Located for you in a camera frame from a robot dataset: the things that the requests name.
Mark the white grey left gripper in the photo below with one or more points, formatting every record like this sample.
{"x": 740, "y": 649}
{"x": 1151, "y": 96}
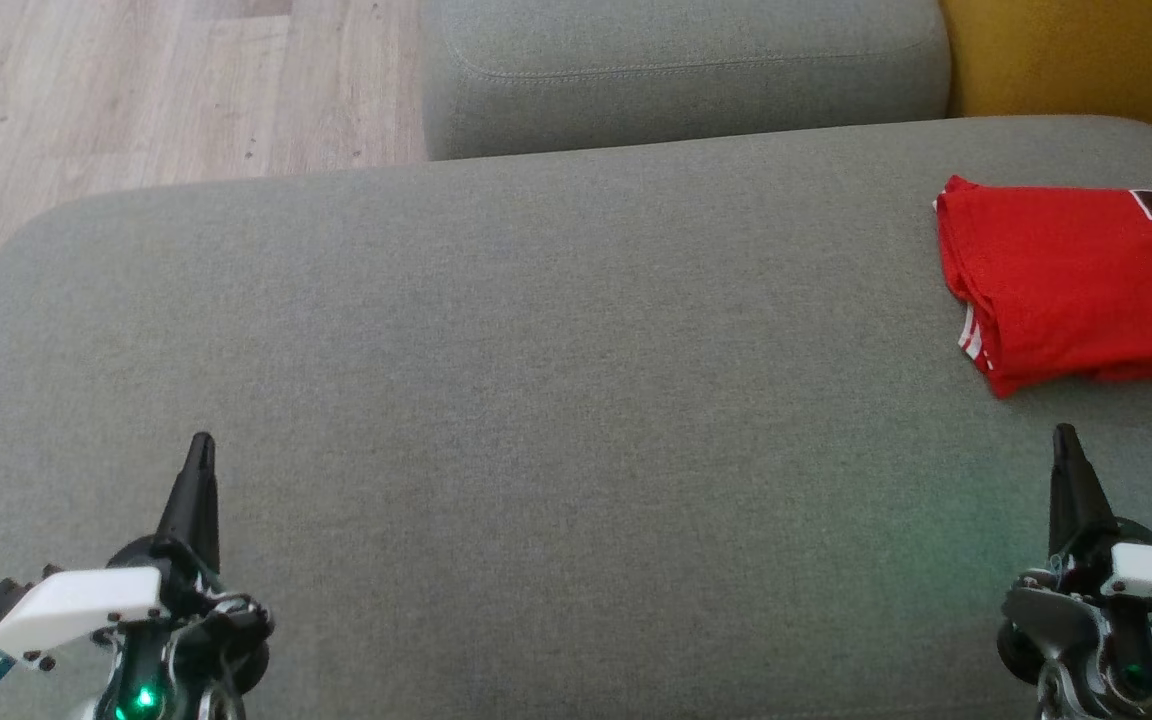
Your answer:
{"x": 86, "y": 605}

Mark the red shirt with white sleeves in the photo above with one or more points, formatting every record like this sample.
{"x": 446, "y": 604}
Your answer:
{"x": 1066, "y": 270}

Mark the long yellow sofa back cushion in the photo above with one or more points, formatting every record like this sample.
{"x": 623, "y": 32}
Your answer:
{"x": 1086, "y": 60}

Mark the grey fabric sofa cushion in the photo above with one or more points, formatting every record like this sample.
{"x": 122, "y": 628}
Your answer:
{"x": 686, "y": 70}

